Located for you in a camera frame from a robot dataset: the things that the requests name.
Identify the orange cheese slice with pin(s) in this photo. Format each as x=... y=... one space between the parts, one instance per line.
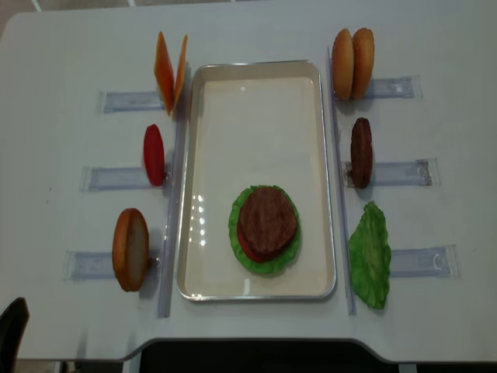
x=180 y=76
x=164 y=74

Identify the brown meat patty in burger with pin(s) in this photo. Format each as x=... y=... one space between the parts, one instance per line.
x=268 y=220

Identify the red tomato slice in burger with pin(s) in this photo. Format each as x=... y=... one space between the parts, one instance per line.
x=252 y=255

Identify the green lettuce leaf in burger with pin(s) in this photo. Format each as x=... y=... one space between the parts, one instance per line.
x=273 y=266

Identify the upright red tomato slice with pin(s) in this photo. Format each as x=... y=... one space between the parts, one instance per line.
x=154 y=155

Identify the upright brown meat patty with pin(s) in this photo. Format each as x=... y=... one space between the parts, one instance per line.
x=361 y=153

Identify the upright green lettuce leaf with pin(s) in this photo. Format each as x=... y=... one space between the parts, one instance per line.
x=370 y=257

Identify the clear holder for tomato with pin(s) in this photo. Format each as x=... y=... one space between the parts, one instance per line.
x=101 y=179

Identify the clear holder for cheese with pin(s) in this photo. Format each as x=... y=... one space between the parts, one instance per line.
x=115 y=102

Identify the clear holder for lettuce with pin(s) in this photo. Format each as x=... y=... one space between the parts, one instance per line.
x=438 y=261

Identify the white metal tray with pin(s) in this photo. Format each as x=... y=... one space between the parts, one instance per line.
x=249 y=125

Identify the upright bun half left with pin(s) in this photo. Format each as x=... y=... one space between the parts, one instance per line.
x=130 y=249

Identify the bun half inner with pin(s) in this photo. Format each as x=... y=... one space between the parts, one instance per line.
x=342 y=64

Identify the clear holder for patty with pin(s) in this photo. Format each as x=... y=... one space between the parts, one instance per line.
x=421 y=172

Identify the clear holder for buns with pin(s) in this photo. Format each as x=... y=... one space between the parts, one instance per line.
x=407 y=87

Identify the sesame bun half outer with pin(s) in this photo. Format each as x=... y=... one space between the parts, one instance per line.
x=363 y=53

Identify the clear holder for left bun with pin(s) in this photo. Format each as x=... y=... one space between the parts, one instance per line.
x=86 y=266

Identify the black chair back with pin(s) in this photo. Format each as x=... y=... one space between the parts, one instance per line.
x=13 y=323

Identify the clear left rail strip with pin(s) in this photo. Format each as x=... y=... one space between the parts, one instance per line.
x=175 y=199

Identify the clear rail strip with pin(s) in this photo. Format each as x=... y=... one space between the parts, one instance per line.
x=343 y=220
x=175 y=199

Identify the clear right rail strip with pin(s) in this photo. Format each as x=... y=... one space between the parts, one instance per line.
x=343 y=220

